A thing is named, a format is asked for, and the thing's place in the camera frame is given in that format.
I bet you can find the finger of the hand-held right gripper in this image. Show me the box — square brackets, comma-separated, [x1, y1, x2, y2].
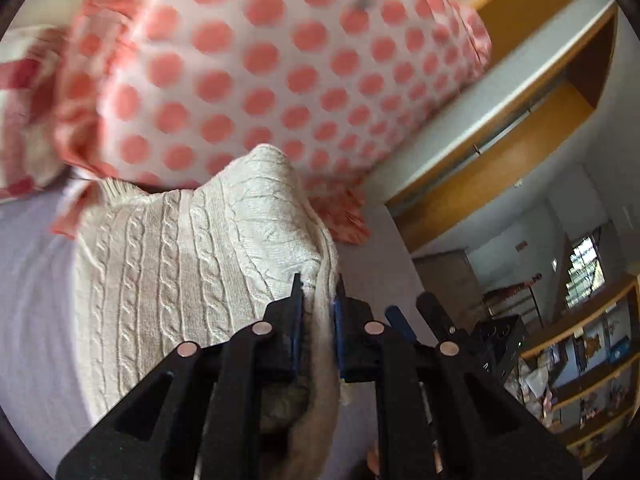
[416, 291, 470, 347]
[384, 306, 419, 348]

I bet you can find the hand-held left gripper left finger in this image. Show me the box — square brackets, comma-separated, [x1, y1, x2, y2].
[55, 273, 307, 480]

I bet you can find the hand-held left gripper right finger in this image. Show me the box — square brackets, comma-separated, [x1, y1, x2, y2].
[333, 273, 584, 480]

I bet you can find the cream cable-knit sweater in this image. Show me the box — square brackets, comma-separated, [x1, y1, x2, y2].
[72, 143, 347, 480]

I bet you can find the beige cabinet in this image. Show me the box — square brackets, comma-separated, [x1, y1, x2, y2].
[412, 247, 489, 322]

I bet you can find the white shelf rack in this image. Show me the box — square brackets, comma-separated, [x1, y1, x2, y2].
[481, 280, 544, 332]

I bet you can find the wooden bookshelf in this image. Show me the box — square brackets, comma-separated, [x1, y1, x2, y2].
[519, 271, 640, 467]

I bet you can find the window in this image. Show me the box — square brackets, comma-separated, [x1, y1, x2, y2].
[566, 236, 609, 307]

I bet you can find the pink polka-dot pillow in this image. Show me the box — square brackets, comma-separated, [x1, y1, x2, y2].
[50, 0, 494, 247]

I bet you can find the red white checked cloth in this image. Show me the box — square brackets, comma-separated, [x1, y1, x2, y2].
[0, 25, 77, 204]

